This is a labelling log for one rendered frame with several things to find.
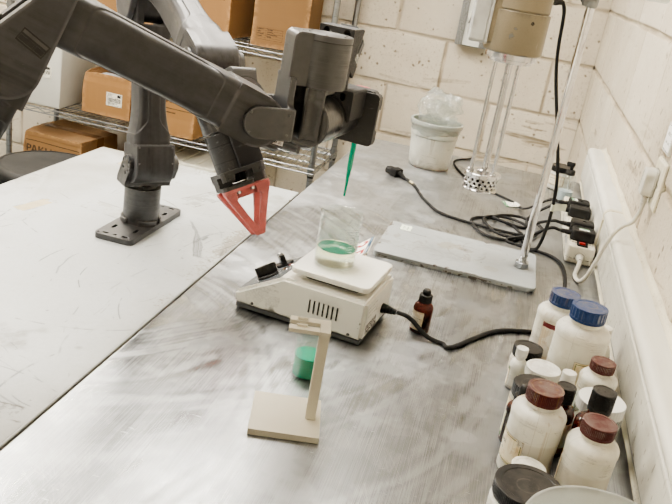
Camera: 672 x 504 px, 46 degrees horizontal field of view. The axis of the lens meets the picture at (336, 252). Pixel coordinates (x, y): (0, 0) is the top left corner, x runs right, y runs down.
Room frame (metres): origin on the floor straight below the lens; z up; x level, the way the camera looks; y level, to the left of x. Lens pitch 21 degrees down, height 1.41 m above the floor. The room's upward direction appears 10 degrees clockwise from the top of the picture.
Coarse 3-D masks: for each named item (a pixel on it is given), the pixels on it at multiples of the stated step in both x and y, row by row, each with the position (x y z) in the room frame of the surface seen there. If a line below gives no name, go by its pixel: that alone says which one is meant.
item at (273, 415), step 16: (304, 320) 0.78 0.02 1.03; (320, 320) 0.79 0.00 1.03; (320, 336) 0.77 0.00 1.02; (320, 352) 0.77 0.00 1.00; (320, 368) 0.77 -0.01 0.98; (320, 384) 0.77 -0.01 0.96; (256, 400) 0.79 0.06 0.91; (272, 400) 0.80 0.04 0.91; (288, 400) 0.81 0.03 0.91; (304, 400) 0.81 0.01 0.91; (320, 400) 0.82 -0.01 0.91; (256, 416) 0.76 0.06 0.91; (272, 416) 0.77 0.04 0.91; (288, 416) 0.77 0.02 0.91; (304, 416) 0.78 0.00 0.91; (256, 432) 0.74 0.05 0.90; (272, 432) 0.74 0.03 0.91; (288, 432) 0.74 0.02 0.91; (304, 432) 0.75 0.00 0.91
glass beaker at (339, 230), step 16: (320, 208) 1.06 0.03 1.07; (336, 208) 1.09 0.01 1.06; (352, 208) 1.09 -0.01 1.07; (320, 224) 1.05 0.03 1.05; (336, 224) 1.03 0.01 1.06; (352, 224) 1.04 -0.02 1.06; (320, 240) 1.04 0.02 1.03; (336, 240) 1.03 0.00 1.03; (352, 240) 1.04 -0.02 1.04; (320, 256) 1.04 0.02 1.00; (336, 256) 1.03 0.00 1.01; (352, 256) 1.04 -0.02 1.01
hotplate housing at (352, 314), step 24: (240, 288) 1.04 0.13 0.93; (264, 288) 1.03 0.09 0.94; (288, 288) 1.02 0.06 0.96; (312, 288) 1.01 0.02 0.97; (336, 288) 1.02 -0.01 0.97; (384, 288) 1.06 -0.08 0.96; (264, 312) 1.03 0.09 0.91; (288, 312) 1.02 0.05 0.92; (312, 312) 1.00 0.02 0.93; (336, 312) 0.99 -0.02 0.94; (360, 312) 0.98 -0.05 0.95; (384, 312) 1.06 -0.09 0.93; (336, 336) 1.00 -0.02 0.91; (360, 336) 0.99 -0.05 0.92
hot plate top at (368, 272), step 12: (312, 252) 1.09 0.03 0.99; (300, 264) 1.04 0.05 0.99; (312, 264) 1.04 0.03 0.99; (360, 264) 1.08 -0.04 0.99; (372, 264) 1.08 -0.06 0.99; (384, 264) 1.09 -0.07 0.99; (312, 276) 1.01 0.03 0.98; (324, 276) 1.01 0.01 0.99; (336, 276) 1.02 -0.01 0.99; (348, 276) 1.02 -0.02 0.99; (360, 276) 1.03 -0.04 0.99; (372, 276) 1.04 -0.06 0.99; (384, 276) 1.06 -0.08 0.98; (348, 288) 1.00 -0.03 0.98; (360, 288) 0.99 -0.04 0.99; (372, 288) 1.00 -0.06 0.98
